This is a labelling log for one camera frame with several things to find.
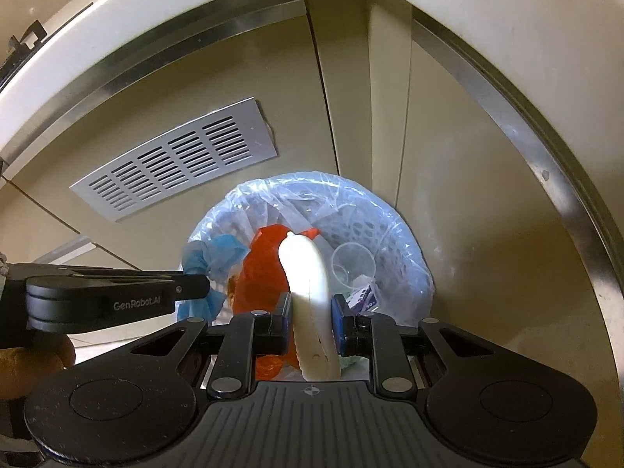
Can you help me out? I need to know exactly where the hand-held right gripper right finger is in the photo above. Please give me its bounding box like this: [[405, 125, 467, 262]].
[[330, 294, 494, 395]]

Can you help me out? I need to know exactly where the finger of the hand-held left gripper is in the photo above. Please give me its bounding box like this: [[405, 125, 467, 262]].
[[73, 268, 211, 301]]

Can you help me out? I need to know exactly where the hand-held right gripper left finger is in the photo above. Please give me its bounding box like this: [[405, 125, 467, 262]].
[[128, 291, 294, 397]]

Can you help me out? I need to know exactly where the white perforated plastic waste basket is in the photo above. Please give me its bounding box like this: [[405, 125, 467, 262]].
[[183, 170, 436, 381]]

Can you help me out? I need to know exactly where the person's left hand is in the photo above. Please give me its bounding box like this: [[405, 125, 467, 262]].
[[0, 334, 75, 401]]

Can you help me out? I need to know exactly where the purple and white box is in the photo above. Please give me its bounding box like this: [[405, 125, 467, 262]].
[[344, 283, 378, 314]]

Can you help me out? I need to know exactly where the orange plastic bag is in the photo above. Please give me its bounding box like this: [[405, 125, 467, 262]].
[[229, 224, 323, 381]]

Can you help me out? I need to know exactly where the clear plastic cup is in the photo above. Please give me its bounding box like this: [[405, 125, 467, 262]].
[[330, 243, 377, 298]]

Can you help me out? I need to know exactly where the grey cabinet vent grille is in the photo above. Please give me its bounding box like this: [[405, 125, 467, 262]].
[[69, 97, 280, 222]]

